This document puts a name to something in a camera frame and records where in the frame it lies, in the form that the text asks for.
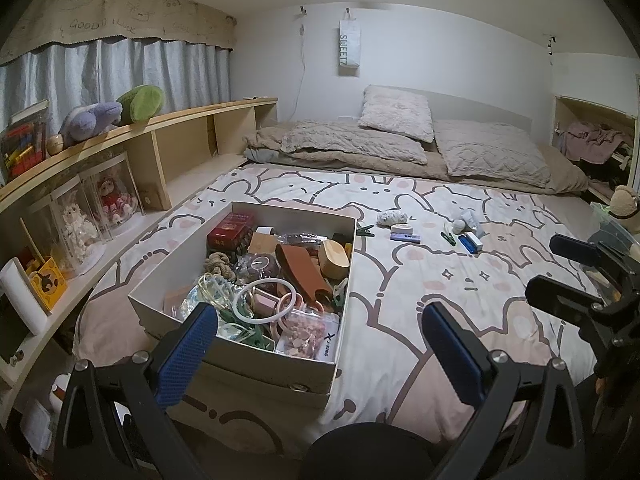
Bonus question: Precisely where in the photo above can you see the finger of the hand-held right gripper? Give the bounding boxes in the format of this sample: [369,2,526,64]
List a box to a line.
[525,275,608,323]
[549,234,626,273]

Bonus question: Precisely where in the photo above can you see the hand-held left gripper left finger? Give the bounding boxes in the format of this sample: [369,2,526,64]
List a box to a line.
[52,302,219,480]

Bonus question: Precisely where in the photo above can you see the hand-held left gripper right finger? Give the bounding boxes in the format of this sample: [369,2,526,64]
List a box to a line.
[421,302,588,480]

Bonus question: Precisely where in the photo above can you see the white plastic ring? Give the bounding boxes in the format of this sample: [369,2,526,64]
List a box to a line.
[231,278,297,322]

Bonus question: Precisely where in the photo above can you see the red cardboard packet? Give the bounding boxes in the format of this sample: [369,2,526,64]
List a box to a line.
[206,211,256,253]

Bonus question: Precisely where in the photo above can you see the brown leather pouch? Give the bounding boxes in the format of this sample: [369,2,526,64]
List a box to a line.
[275,242,335,306]

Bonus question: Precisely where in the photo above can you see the white storage box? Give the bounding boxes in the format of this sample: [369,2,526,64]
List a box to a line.
[127,201,357,411]

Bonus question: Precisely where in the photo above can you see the clear plastic container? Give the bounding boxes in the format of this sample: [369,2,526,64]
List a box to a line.
[587,202,640,261]

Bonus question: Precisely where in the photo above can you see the clear plastic bag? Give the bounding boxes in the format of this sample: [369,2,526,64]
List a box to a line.
[180,272,238,321]

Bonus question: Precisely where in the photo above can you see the green clips bundle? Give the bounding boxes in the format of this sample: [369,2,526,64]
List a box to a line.
[220,305,278,351]

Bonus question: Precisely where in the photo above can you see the beige teddy bear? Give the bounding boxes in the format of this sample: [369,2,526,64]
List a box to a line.
[609,185,640,233]

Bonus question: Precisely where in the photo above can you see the tan fleece blanket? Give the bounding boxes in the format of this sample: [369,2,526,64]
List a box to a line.
[243,121,591,196]

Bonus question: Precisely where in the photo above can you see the small pink box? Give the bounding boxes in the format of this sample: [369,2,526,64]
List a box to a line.
[252,292,281,317]

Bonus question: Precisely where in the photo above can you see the pile of clothes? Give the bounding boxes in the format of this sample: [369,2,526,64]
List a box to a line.
[559,120,633,166]

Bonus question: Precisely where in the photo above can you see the purple round case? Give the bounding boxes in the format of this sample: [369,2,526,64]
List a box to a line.
[245,254,281,281]

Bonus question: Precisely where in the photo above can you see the zip bag of pink beads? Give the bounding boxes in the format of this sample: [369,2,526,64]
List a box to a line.
[275,310,341,361]

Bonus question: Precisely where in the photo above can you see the quilted beige pillow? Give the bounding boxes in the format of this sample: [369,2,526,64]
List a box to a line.
[434,120,552,188]

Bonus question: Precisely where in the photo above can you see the brown cardboard piece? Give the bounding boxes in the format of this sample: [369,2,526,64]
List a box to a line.
[247,231,281,257]

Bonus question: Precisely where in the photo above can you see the wooden block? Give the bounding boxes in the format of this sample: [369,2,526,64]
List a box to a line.
[320,239,351,278]

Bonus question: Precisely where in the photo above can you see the yellow pen holder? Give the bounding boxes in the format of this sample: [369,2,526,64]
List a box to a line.
[25,255,68,311]

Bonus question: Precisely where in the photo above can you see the small wooden box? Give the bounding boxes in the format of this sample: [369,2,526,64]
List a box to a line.
[137,184,161,211]

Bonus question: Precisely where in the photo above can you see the white carton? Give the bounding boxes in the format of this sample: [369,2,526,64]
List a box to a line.
[20,399,55,453]

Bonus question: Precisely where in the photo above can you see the white doll in clear case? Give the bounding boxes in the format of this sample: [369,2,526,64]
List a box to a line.
[27,180,108,278]

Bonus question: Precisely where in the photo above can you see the white paper roll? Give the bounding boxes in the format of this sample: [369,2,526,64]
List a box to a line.
[0,257,48,336]

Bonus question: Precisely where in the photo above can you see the red doll in clear case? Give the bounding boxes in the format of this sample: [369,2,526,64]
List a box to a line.
[80,157,141,238]

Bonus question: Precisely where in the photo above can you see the wooden stick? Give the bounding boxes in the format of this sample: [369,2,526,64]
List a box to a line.
[20,217,43,261]

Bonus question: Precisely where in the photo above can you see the long wooden shelf unit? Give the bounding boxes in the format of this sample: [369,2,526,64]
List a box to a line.
[0,97,278,461]

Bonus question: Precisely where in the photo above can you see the grey blanket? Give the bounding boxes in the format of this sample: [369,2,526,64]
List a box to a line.
[243,146,286,162]

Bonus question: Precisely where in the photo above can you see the fluffy beige pillow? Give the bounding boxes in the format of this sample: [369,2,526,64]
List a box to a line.
[357,85,435,143]

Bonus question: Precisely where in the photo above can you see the quilted beige comforter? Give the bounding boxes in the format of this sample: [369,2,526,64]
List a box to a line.
[280,121,428,166]

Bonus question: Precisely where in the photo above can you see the purple plush toy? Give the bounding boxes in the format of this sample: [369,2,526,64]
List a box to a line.
[59,101,123,148]

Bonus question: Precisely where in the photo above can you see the green plush toy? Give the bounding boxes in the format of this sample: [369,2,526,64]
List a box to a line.
[116,84,166,126]

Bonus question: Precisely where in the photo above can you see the clear box of colourful toys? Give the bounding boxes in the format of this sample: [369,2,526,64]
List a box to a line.
[0,115,48,186]

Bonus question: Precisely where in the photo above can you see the grey curtain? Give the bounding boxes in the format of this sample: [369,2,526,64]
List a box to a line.
[0,37,233,133]

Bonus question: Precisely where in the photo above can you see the white book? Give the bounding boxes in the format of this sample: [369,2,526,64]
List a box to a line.
[9,100,51,123]

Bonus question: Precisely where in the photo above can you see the beige printed valance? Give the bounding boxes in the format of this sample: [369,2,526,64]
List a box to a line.
[0,0,238,66]

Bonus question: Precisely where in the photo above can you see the braided rope knot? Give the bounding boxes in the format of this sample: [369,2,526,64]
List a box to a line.
[202,251,238,286]

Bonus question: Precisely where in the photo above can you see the pink plastic ring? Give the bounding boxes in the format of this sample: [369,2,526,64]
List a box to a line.
[277,292,306,326]

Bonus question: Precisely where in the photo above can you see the wooden wall nook shelf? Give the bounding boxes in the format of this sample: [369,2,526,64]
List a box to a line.
[550,95,640,206]

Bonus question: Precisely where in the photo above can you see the white hanging wall bag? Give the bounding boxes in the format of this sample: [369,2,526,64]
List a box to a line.
[337,7,362,78]

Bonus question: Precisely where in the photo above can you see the white wall cable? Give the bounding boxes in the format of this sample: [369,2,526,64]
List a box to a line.
[292,7,308,121]

